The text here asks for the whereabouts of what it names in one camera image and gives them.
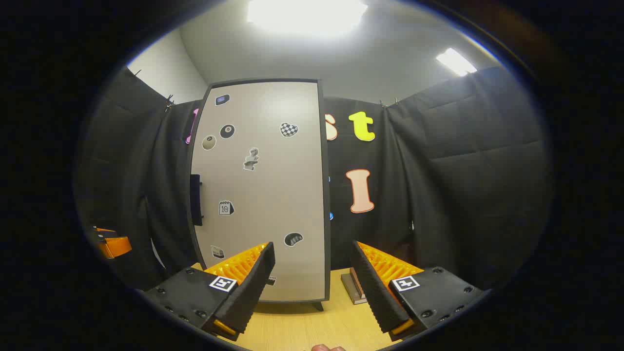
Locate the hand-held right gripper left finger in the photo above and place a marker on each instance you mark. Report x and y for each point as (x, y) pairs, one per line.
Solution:
(253, 287)

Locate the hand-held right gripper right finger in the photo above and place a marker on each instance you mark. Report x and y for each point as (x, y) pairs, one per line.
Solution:
(373, 287)

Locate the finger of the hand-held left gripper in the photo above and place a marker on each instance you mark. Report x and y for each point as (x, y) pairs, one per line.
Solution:
(114, 247)

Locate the dark grey cabinet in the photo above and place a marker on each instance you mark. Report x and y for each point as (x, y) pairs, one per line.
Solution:
(327, 204)

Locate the brown book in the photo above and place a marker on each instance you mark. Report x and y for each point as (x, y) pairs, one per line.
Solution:
(356, 280)

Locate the grey book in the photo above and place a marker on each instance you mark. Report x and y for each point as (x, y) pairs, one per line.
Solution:
(347, 285)

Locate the black backdrop cloth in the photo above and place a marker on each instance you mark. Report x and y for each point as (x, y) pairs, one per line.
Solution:
(463, 185)

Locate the large ceiling light panel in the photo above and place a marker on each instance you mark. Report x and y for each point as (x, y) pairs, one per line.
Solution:
(307, 14)

